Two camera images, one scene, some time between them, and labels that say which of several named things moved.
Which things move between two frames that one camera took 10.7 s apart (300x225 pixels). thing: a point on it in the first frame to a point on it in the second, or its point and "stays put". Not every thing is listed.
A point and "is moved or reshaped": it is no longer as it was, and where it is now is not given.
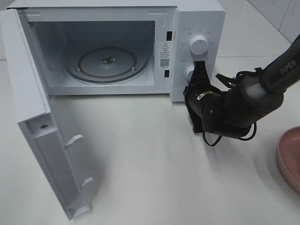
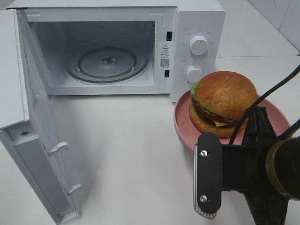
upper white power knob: x=198 y=45 stays put
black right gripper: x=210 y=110 to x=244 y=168
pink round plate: x=288 y=157 to x=279 y=118
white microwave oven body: x=113 y=48 stays put
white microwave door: x=35 y=119 is moved or reshaped
